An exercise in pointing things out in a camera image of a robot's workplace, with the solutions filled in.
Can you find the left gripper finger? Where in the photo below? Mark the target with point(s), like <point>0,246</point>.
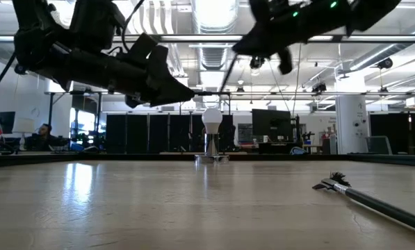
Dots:
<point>162,76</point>
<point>151,99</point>

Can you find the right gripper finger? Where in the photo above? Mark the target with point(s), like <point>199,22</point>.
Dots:
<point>261,17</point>
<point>285,60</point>

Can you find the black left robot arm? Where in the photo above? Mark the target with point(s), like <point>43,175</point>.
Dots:
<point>30,45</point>

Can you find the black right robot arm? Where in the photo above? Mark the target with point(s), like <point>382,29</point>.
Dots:
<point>370,12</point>

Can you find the black wide-head makeup brush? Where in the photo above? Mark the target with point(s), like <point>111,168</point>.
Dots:
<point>384,207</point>

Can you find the black ceiling spotlight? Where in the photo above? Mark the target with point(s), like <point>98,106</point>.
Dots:
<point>319,87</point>
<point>256,62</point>
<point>384,63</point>

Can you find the white bulb lamp metal base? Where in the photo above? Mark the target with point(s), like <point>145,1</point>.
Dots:
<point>211,119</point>

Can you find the black monitor screen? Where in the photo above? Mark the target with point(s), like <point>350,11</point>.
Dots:
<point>271,125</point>

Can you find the overhead horizontal beam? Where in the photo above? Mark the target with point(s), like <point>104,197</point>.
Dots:
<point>367,38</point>

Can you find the person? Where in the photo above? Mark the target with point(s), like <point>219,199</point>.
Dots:
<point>44,131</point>

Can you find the white building column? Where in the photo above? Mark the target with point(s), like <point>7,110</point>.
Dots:
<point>351,121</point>

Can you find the black partition wall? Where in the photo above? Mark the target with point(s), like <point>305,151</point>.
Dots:
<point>137,133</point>
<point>391,128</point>

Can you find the silver ceiling duct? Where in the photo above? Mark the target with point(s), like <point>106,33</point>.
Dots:
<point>212,57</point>

